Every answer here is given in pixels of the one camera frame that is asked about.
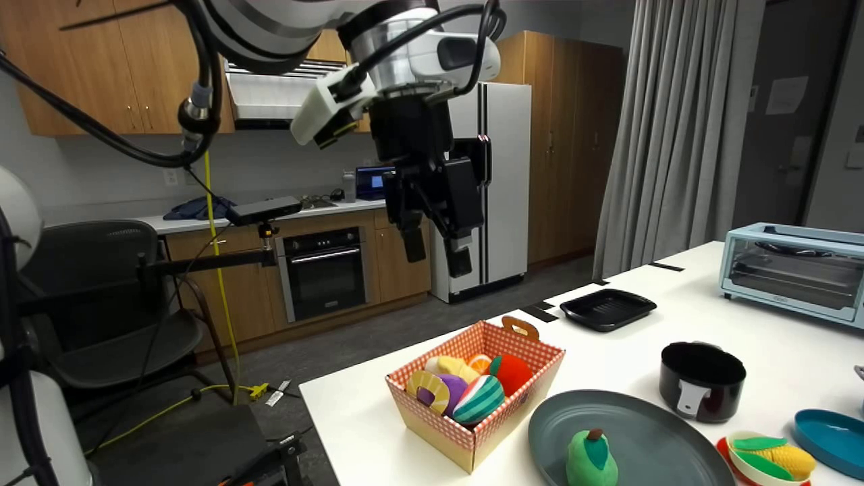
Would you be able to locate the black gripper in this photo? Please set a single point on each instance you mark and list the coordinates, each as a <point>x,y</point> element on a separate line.
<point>433,174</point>

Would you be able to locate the green plush pear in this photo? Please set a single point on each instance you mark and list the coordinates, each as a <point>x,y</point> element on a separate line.
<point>588,459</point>

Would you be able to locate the plush watermelon slice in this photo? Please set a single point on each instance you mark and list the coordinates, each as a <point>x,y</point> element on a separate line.
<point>478,399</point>

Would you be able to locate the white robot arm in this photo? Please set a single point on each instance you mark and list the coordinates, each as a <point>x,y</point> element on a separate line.
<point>409,60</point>

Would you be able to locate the orange checkered paper basket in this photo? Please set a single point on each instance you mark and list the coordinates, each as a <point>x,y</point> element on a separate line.
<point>424,399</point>

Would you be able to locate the dark grey round plate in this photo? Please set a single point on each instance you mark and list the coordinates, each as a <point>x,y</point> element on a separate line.
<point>648,442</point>

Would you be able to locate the black built-in oven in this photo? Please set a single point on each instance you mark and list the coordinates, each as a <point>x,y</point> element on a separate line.
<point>321,272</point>

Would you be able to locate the yellow plush banana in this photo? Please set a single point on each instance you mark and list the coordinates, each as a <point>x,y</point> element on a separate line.
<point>451,364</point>

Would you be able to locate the plush orange slice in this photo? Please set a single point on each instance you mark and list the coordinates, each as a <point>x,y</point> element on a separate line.
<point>480,361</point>

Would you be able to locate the red plush tomato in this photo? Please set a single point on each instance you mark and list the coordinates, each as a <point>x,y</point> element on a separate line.
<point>511,371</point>

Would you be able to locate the white refrigerator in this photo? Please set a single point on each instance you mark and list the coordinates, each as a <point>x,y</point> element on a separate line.
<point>499,243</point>

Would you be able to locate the black square tray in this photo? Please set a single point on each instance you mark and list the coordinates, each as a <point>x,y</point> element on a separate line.
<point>605,307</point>

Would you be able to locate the silver range hood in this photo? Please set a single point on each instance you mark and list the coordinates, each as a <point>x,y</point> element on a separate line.
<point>264,97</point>

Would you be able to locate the grey curtain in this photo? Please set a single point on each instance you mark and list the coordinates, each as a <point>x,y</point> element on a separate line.
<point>664,168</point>

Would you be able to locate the black round cake tin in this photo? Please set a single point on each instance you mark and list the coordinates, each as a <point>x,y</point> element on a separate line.
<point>700,382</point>

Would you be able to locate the black office chair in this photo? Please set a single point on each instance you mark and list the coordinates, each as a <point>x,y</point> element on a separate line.
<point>108,313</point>

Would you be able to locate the plush corn in bowl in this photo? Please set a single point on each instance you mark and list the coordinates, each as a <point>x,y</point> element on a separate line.
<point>758,459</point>

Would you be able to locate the light blue toaster oven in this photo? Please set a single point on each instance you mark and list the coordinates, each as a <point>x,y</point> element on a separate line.
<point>806,271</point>

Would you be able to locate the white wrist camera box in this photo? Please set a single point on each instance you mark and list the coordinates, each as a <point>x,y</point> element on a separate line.
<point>329,109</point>

